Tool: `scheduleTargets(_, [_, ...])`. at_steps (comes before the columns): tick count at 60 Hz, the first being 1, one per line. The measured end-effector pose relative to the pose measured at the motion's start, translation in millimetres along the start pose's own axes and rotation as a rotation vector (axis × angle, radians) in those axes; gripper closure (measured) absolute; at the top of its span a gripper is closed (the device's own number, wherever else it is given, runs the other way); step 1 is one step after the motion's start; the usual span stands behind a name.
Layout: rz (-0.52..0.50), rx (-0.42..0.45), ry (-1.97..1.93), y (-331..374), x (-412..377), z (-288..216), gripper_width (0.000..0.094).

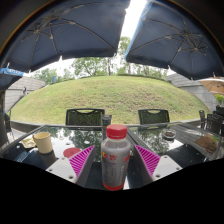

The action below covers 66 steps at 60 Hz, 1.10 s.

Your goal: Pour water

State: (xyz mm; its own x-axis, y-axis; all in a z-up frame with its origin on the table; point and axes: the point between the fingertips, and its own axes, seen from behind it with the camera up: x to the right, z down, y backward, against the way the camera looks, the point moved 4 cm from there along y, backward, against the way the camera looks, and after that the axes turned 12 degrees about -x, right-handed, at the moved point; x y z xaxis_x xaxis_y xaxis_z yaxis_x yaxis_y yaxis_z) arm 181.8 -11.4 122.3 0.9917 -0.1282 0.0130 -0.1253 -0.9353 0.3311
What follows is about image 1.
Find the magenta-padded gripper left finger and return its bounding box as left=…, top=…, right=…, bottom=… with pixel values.
left=45, top=144, right=97, bottom=187

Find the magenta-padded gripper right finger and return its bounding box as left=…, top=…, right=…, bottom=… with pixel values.
left=133, top=144, right=183, bottom=186

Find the clear red-capped drink bottle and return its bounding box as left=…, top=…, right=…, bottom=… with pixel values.
left=100, top=124, right=132, bottom=192

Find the flat round red coaster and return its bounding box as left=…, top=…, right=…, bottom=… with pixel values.
left=63, top=147, right=83, bottom=159

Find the small round ashtray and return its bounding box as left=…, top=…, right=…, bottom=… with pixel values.
left=162, top=128, right=177, bottom=140

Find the black mesh chair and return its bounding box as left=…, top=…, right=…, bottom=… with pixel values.
left=65, top=107, right=106, bottom=127
left=137, top=108, right=171, bottom=126

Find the grey upright tube pack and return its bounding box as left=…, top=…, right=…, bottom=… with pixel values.
left=101, top=114, right=113, bottom=139

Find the yellow foil packet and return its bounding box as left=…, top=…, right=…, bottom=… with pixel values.
left=20, top=136, right=37, bottom=150

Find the brown paper bag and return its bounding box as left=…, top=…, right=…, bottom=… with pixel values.
left=194, top=134, right=218, bottom=154

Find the group of dark chairs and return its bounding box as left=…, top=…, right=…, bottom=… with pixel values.
left=198, top=109, right=224, bottom=136

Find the dark woven chair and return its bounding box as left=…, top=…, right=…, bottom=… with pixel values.
left=0, top=110, right=14, bottom=144

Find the beige patio umbrella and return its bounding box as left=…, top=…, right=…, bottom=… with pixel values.
left=198, top=76, right=224, bottom=96

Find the navy umbrella with blue trim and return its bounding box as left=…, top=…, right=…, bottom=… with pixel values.
left=0, top=64, right=25, bottom=91

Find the large navy patio umbrella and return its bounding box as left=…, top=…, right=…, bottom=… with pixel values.
left=0, top=0, right=132, bottom=73
left=123, top=0, right=224, bottom=80

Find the cream mug with yellow handle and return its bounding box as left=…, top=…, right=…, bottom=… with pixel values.
left=32, top=131, right=54, bottom=155

